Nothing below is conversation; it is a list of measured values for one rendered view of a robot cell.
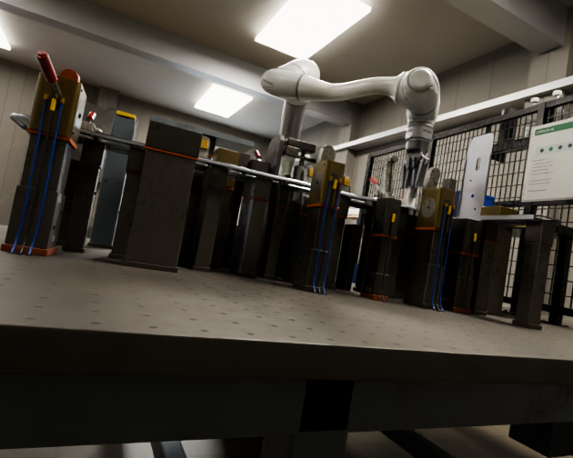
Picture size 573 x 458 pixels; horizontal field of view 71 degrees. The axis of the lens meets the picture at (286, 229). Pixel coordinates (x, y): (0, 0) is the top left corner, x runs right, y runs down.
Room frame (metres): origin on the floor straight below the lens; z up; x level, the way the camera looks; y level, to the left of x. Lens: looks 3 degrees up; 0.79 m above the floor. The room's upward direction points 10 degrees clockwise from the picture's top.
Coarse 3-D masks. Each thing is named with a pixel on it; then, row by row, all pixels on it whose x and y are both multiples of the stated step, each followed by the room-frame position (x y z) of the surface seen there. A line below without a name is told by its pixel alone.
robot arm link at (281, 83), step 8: (288, 64) 1.61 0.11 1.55; (272, 72) 1.56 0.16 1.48; (280, 72) 1.55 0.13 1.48; (288, 72) 1.54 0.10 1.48; (296, 72) 1.55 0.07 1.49; (264, 80) 1.58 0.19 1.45; (272, 80) 1.56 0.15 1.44; (280, 80) 1.54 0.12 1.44; (288, 80) 1.52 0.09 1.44; (296, 80) 1.52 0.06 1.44; (264, 88) 1.60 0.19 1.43; (272, 88) 1.57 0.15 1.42; (280, 88) 1.55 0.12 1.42; (288, 88) 1.53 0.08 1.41; (296, 88) 1.52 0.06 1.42; (280, 96) 1.58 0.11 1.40; (288, 96) 1.56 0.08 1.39; (296, 96) 1.55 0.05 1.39
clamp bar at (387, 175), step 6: (396, 156) 1.51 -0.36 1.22; (384, 162) 1.54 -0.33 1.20; (390, 162) 1.53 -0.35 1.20; (396, 162) 1.51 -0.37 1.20; (384, 168) 1.53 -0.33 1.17; (390, 168) 1.54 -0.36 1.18; (384, 174) 1.53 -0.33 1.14; (390, 174) 1.54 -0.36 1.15; (384, 180) 1.52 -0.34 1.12; (390, 180) 1.53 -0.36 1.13; (384, 186) 1.52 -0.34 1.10; (390, 186) 1.53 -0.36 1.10; (384, 192) 1.51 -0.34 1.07; (390, 192) 1.52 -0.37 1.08
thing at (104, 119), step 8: (88, 104) 5.65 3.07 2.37; (88, 112) 5.66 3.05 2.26; (96, 112) 5.73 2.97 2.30; (104, 112) 5.78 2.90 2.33; (112, 112) 5.85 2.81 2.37; (96, 120) 5.74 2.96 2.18; (104, 120) 5.79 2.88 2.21; (112, 120) 5.86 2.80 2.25; (136, 120) 6.07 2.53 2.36; (96, 128) 5.75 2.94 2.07; (104, 128) 5.81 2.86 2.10; (104, 160) 5.86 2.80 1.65; (96, 192) 6.10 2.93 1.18; (96, 200) 6.12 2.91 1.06; (88, 232) 6.09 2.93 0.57
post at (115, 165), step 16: (112, 128) 1.33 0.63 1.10; (128, 128) 1.34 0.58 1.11; (112, 160) 1.33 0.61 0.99; (112, 176) 1.34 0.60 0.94; (112, 192) 1.34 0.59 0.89; (96, 208) 1.33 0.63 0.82; (112, 208) 1.34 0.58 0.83; (96, 224) 1.33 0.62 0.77; (112, 224) 1.35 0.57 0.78; (96, 240) 1.33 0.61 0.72; (112, 240) 1.35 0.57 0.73
